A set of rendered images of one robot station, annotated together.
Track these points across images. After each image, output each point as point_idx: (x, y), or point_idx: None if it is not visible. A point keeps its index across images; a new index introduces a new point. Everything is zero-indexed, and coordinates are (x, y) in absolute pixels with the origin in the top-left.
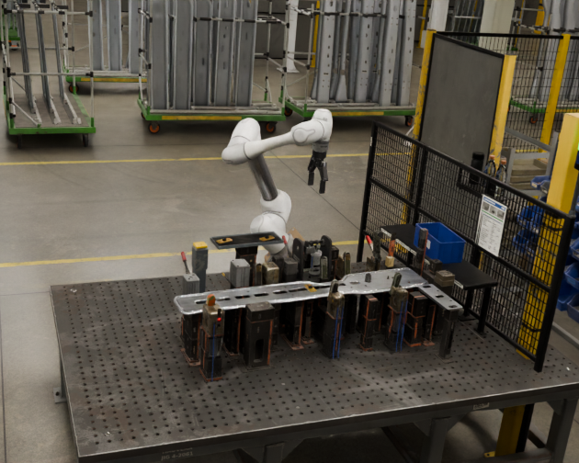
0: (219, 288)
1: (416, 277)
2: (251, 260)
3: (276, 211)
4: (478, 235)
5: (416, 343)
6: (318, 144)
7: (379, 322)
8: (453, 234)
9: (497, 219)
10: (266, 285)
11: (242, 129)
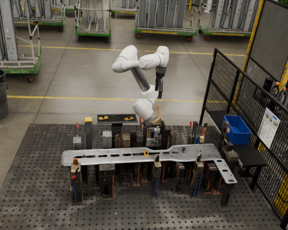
0: None
1: (215, 152)
2: (119, 129)
3: (147, 97)
4: (259, 131)
5: (208, 192)
6: (158, 68)
7: (189, 175)
8: (245, 126)
9: (273, 126)
10: (121, 148)
11: (124, 52)
